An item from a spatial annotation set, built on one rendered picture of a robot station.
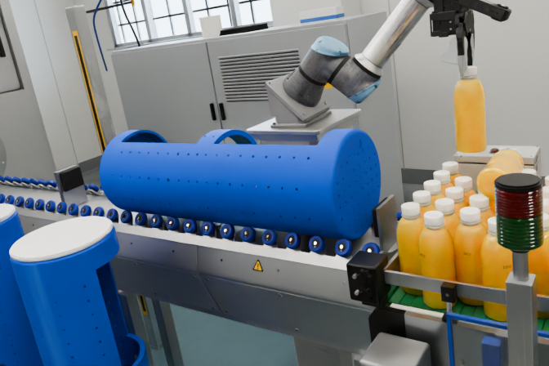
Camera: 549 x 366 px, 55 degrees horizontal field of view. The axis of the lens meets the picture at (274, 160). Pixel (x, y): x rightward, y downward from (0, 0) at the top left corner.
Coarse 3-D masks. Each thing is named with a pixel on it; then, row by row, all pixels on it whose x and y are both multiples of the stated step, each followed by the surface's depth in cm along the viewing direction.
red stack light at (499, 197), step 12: (504, 192) 75; (528, 192) 73; (540, 192) 74; (504, 204) 75; (516, 204) 74; (528, 204) 73; (540, 204) 74; (504, 216) 76; (516, 216) 74; (528, 216) 74
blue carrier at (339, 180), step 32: (128, 160) 165; (160, 160) 157; (192, 160) 149; (224, 160) 142; (256, 160) 136; (288, 160) 131; (320, 160) 125; (352, 160) 130; (128, 192) 166; (160, 192) 157; (192, 192) 149; (224, 192) 142; (256, 192) 135; (288, 192) 129; (320, 192) 124; (352, 192) 131; (256, 224) 143; (288, 224) 135; (320, 224) 128; (352, 224) 131
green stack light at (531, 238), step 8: (496, 216) 78; (536, 216) 74; (496, 224) 79; (504, 224) 76; (512, 224) 75; (520, 224) 74; (528, 224) 74; (536, 224) 74; (496, 232) 79; (504, 232) 76; (512, 232) 75; (520, 232) 75; (528, 232) 75; (536, 232) 75; (504, 240) 77; (512, 240) 76; (520, 240) 75; (528, 240) 75; (536, 240) 75; (512, 248) 76; (520, 248) 76; (528, 248) 75; (536, 248) 76
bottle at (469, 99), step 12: (468, 84) 122; (480, 84) 122; (456, 96) 124; (468, 96) 122; (480, 96) 122; (456, 108) 125; (468, 108) 122; (480, 108) 123; (456, 120) 126; (468, 120) 123; (480, 120) 123; (456, 132) 127; (468, 132) 124; (480, 132) 124; (456, 144) 128; (468, 144) 125; (480, 144) 125
